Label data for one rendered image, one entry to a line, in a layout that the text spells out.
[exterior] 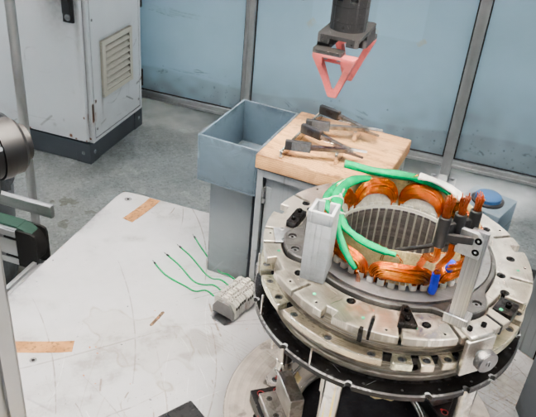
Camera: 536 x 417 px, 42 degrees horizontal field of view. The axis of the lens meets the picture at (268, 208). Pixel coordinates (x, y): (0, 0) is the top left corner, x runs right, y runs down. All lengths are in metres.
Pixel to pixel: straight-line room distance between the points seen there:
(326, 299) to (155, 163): 2.53
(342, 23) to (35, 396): 0.70
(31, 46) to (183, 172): 0.83
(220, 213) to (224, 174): 0.10
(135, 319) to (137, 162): 2.10
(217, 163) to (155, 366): 0.33
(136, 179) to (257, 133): 1.88
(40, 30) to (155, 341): 2.12
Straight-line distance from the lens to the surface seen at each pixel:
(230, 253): 1.24
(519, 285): 0.84
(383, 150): 1.13
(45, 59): 3.13
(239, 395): 1.04
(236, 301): 1.16
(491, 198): 1.10
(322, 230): 0.73
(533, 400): 1.09
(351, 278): 0.77
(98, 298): 1.23
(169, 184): 3.07
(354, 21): 1.07
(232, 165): 1.11
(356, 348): 0.75
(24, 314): 1.22
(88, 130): 3.16
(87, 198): 2.98
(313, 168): 1.05
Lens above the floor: 1.56
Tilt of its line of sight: 32 degrees down
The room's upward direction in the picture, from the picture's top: 5 degrees clockwise
